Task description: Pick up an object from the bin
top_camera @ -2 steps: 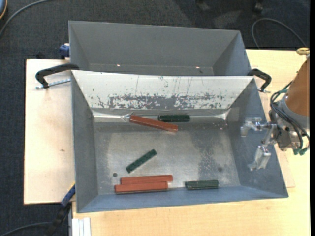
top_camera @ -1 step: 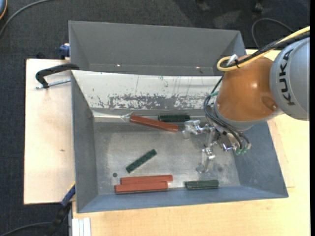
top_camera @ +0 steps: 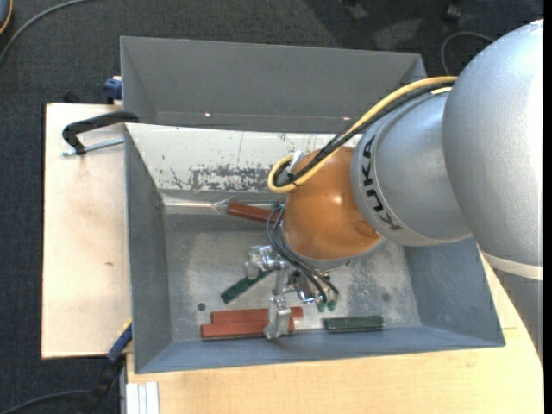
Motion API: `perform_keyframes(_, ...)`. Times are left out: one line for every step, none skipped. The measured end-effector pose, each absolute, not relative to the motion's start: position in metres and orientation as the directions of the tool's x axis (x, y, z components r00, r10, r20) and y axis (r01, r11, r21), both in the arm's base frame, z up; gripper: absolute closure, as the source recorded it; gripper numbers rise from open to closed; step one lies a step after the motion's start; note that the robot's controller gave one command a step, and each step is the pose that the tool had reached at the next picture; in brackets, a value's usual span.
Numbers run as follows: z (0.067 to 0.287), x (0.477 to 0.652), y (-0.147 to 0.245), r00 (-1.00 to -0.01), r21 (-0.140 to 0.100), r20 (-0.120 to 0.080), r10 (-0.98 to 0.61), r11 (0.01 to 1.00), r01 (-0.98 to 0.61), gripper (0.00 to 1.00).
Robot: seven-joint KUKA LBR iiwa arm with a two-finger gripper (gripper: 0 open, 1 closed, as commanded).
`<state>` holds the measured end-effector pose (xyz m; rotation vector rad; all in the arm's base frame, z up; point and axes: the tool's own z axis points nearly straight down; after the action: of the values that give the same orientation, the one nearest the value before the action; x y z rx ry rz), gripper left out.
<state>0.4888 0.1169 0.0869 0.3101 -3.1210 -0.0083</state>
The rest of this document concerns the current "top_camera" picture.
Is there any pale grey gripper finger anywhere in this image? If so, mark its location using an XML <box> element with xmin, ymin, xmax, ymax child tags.
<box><xmin>244</xmin><ymin>244</ymin><xmax>287</xmax><ymax>281</ymax></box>
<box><xmin>262</xmin><ymin>295</ymin><xmax>295</xmax><ymax>341</ymax></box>

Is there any dark green flat block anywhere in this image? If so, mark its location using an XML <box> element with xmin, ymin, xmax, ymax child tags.
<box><xmin>220</xmin><ymin>269</ymin><xmax>273</xmax><ymax>305</ymax></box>
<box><xmin>323</xmin><ymin>315</ymin><xmax>386</xmax><ymax>333</ymax></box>

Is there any red-brown flat block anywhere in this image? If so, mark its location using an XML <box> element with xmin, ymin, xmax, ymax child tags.
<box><xmin>225</xmin><ymin>200</ymin><xmax>282</xmax><ymax>224</ymax></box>
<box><xmin>199</xmin><ymin>318</ymin><xmax>297</xmax><ymax>341</ymax></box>
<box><xmin>210</xmin><ymin>306</ymin><xmax>304</xmax><ymax>325</ymax></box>

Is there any grey metal bin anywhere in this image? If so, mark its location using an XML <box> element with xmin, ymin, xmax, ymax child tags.
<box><xmin>119</xmin><ymin>35</ymin><xmax>506</xmax><ymax>374</ymax></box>

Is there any pale wood flat board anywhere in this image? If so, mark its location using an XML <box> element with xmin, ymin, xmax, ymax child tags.
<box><xmin>41</xmin><ymin>102</ymin><xmax>133</xmax><ymax>360</ymax></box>

